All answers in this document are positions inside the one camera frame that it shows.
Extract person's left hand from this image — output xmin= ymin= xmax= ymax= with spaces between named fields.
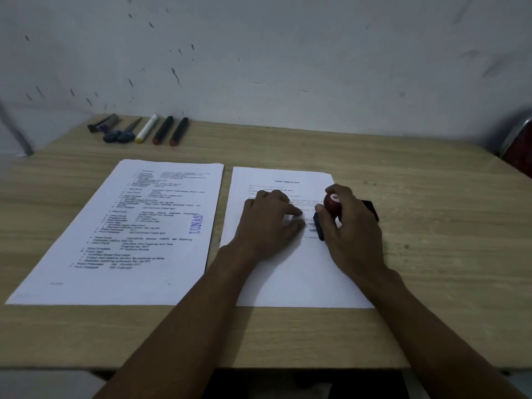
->
xmin=219 ymin=189 xmax=307 ymax=269

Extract red chair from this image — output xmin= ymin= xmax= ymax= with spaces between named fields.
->
xmin=498 ymin=114 xmax=532 ymax=179

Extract dark grey stapler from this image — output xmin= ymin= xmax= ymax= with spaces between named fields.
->
xmin=87 ymin=114 xmax=121 ymax=134

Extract stamped white paper stack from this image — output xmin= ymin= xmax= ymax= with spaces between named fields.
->
xmin=5 ymin=158 xmax=225 ymax=306

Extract person's left forearm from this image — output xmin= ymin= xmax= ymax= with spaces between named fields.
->
xmin=92 ymin=247 xmax=255 ymax=399

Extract white marker with yellow cap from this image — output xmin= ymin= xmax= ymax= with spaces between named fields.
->
xmin=135 ymin=114 xmax=159 ymax=144

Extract black marker with red cap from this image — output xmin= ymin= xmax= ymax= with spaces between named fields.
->
xmin=169 ymin=116 xmax=190 ymax=147
xmin=152 ymin=116 xmax=174 ymax=146

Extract person's right hand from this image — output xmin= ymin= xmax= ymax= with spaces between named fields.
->
xmin=314 ymin=184 xmax=390 ymax=286

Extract blue-handled scissors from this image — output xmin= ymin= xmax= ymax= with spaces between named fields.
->
xmin=103 ymin=117 xmax=143 ymax=144

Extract white printed paper sheet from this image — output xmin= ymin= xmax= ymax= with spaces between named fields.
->
xmin=219 ymin=166 xmax=376 ymax=309

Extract person's right forearm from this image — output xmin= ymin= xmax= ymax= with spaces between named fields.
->
xmin=358 ymin=265 xmax=529 ymax=399

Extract red-handled rubber stamp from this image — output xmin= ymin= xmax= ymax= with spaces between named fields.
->
xmin=313 ymin=193 xmax=343 ymax=242

